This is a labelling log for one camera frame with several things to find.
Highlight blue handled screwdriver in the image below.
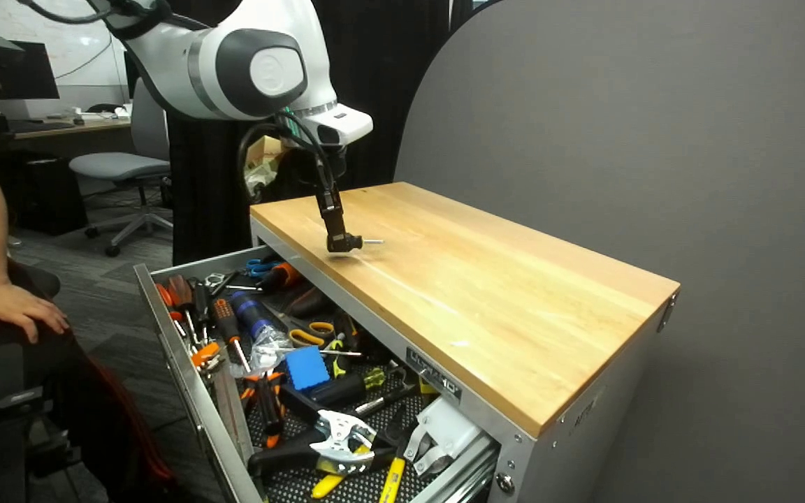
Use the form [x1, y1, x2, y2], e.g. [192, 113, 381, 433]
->
[228, 291, 284, 351]

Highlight yellow handled tool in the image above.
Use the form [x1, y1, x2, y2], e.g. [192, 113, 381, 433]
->
[378, 456, 406, 503]

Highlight background wooden desk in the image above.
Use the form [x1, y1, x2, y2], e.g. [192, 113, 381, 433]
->
[12, 120, 132, 160]

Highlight orange black screwdriver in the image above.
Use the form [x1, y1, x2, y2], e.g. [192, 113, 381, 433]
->
[212, 297, 251, 375]

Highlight grey tool drawer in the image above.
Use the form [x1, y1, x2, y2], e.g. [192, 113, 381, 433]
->
[135, 248, 495, 503]

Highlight orange handled pliers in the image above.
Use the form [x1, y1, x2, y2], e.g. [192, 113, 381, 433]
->
[241, 371, 284, 451]

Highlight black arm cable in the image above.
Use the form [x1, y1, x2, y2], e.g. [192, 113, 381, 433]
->
[235, 110, 342, 202]

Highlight black stubby screwdriver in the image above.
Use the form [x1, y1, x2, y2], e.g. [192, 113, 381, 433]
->
[326, 231, 378, 251]

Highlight black computer monitor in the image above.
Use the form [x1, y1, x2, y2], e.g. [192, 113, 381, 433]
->
[0, 36, 58, 97]

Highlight seated person's hand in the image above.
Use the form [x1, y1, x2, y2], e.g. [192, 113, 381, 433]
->
[0, 282, 69, 344]

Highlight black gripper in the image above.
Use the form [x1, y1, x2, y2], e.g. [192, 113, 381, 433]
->
[282, 146, 347, 237]

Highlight grey cabinet with wooden top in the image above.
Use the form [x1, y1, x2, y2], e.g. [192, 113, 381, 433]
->
[251, 182, 679, 503]

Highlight blue box in drawer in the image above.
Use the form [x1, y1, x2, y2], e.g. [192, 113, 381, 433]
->
[284, 347, 329, 391]

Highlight grey office chair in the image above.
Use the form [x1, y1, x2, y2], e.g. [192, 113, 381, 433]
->
[69, 79, 174, 258]

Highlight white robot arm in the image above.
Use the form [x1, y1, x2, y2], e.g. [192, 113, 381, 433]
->
[20, 0, 372, 251]

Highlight silver black clamp tool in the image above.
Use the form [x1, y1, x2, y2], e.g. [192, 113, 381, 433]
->
[311, 407, 378, 473]

